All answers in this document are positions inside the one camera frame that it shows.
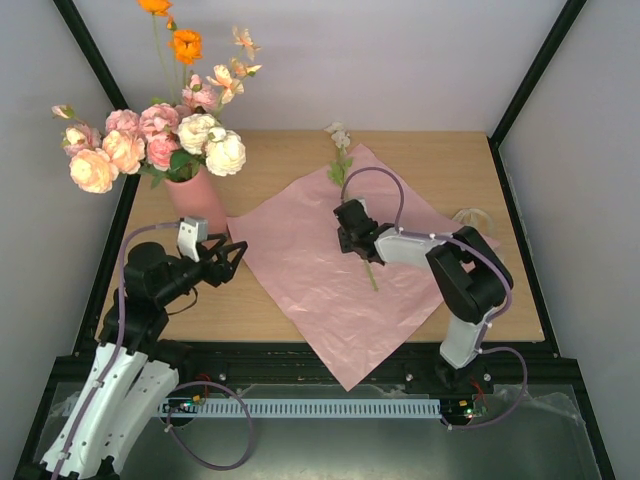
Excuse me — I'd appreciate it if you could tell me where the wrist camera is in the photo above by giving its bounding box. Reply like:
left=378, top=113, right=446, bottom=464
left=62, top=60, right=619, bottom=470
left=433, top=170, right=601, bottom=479
left=177, top=216, right=208, bottom=262
left=356, top=198, right=368, bottom=211

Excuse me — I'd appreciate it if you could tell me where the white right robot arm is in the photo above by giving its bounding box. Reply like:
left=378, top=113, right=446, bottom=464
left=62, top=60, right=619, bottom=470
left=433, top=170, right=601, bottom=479
left=334, top=199, right=514, bottom=392

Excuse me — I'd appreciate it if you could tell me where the right black frame post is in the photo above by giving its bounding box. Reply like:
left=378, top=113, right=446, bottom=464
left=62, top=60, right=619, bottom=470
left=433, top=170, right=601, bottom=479
left=491, top=0, right=589, bottom=146

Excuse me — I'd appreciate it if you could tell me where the pink double rose stem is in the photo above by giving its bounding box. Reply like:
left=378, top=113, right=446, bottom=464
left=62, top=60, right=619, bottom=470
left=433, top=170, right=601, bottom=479
left=139, top=103, right=180, bottom=171

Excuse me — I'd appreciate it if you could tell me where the peach rose stem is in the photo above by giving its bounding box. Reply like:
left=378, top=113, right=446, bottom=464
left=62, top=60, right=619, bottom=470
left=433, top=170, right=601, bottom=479
left=69, top=130, right=146, bottom=194

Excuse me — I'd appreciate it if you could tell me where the pink carnation stem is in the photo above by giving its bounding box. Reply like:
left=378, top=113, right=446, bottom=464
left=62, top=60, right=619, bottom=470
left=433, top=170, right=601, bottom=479
left=105, top=109, right=140, bottom=136

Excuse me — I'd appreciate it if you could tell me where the cream ribbon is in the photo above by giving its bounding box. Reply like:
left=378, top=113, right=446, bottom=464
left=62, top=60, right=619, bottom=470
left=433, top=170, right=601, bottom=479
left=452, top=208, right=495, bottom=237

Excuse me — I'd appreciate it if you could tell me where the white slotted cable duct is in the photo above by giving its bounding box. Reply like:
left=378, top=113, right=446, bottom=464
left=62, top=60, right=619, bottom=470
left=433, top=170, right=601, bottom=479
left=158, top=398, right=441, bottom=419

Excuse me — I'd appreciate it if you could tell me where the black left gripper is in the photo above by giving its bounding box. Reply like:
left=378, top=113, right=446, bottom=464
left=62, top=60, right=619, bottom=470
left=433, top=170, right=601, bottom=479
left=156, top=231, right=253, bottom=306

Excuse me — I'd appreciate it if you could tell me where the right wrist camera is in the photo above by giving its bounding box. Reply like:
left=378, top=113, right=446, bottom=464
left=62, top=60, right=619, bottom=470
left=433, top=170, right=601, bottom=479
left=356, top=198, right=368, bottom=211

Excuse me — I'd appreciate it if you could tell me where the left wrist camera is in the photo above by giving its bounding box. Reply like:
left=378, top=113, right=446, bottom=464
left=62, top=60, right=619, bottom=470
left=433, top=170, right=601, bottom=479
left=177, top=216, right=208, bottom=262

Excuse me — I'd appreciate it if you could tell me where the orange poppy stem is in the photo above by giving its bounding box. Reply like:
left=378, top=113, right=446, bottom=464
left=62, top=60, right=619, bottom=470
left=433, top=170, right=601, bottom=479
left=137, top=0, right=203, bottom=100

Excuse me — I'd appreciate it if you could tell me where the white rose stem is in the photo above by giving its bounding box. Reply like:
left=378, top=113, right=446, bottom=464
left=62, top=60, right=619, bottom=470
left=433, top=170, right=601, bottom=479
left=177, top=114, right=246, bottom=177

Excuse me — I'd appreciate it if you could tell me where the black frame post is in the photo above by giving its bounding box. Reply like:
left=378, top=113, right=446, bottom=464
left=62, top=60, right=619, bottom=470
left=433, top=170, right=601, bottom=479
left=491, top=0, right=589, bottom=146
left=53, top=0, right=129, bottom=109

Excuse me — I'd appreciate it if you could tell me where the pale peach poppy stem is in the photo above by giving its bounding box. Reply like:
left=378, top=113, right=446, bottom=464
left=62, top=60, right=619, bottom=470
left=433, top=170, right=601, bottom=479
left=182, top=26, right=262, bottom=117

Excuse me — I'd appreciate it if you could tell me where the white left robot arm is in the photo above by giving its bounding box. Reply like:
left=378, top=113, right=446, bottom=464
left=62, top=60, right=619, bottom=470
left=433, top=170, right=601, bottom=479
left=16, top=224, right=248, bottom=479

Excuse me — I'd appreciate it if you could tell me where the white blossom fuzzy stem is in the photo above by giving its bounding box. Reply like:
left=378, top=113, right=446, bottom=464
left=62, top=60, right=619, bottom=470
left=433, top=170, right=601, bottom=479
left=324, top=121, right=379, bottom=292

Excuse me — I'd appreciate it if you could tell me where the pink wrapping paper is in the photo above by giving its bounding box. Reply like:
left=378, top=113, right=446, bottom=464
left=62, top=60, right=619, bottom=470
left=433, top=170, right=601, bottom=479
left=228, top=168, right=443, bottom=390

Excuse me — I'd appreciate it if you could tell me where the left black frame post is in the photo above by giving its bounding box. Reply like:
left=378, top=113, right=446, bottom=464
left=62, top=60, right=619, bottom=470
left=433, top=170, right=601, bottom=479
left=53, top=0, right=129, bottom=109

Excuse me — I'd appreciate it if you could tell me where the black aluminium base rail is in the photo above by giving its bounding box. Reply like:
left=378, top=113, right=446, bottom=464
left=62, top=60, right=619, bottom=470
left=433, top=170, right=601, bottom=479
left=49, top=341, right=581, bottom=396

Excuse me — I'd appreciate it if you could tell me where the pink cylindrical vase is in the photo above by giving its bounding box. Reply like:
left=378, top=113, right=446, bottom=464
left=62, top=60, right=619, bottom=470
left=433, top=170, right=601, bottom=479
left=164, top=167, right=228, bottom=234

